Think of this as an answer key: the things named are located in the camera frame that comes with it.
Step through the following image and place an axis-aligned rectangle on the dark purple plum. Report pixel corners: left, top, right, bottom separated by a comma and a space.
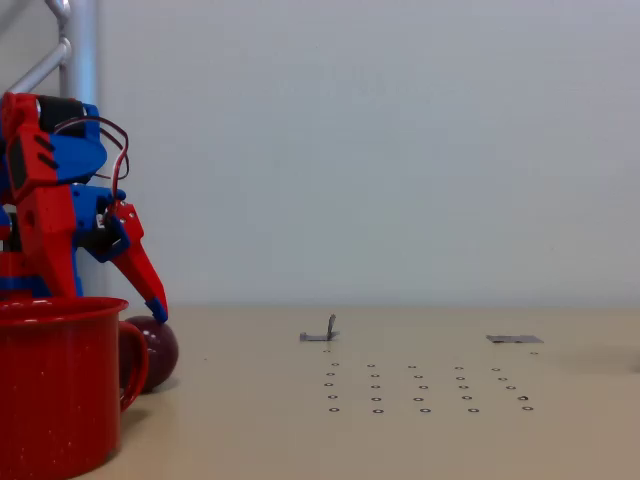
118, 314, 180, 395

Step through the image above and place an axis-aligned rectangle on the red speckled enamel mug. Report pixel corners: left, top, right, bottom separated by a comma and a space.
0, 296, 150, 480

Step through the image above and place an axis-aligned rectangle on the dark red gripper cable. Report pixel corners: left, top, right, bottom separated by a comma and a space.
52, 115, 131, 202

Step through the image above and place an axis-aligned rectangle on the flat grey metal plate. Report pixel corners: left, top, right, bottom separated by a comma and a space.
485, 334, 545, 345

